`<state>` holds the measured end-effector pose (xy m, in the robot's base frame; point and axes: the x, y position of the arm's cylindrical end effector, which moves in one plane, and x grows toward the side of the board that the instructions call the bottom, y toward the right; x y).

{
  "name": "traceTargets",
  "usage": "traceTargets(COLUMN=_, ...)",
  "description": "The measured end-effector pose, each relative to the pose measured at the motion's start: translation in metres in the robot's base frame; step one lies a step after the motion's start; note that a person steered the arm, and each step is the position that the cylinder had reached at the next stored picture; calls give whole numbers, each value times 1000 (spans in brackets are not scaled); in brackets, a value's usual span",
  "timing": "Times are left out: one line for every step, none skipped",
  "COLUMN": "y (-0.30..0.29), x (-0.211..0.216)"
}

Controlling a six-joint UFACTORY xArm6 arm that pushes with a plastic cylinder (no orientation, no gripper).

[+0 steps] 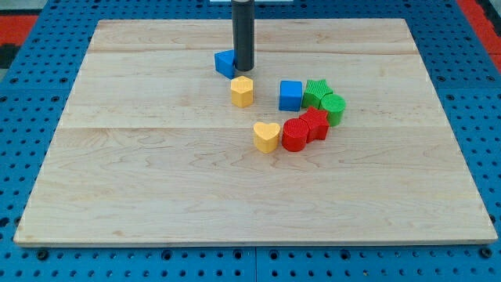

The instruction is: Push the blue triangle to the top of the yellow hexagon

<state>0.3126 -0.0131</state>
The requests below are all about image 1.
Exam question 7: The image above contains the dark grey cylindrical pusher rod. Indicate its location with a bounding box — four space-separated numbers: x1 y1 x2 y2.
231 0 254 71

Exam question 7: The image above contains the blue triangle block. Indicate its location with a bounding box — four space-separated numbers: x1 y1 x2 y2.
214 49 235 79

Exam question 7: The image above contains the yellow hexagon block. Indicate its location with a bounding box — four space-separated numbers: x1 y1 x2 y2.
230 76 254 108

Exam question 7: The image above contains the blue cube block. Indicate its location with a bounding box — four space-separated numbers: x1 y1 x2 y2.
279 81 302 111

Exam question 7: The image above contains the green star block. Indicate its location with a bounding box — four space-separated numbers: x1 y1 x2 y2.
301 79 333 109

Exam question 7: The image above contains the yellow heart block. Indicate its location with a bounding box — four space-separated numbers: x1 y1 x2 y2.
253 121 281 154

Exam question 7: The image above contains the red cylinder block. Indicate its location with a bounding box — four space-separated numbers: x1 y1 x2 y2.
282 117 308 152

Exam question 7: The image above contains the green cylinder block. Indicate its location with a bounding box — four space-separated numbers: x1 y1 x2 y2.
319 94 346 127

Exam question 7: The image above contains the red star block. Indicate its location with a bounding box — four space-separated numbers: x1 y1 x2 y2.
299 106 330 143

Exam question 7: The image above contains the light wooden board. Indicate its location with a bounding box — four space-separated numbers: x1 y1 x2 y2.
14 18 498 248

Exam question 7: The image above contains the blue perforated table plate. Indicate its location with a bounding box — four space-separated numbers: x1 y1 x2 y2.
1 0 500 281

